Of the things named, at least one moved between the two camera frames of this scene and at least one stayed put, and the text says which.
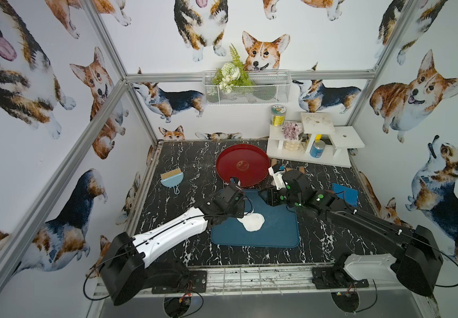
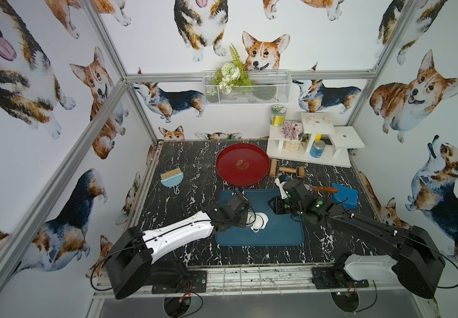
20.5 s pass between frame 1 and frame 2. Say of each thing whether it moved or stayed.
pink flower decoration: stayed
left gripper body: moved
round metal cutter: moved
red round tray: stayed
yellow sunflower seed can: stayed
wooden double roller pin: stayed
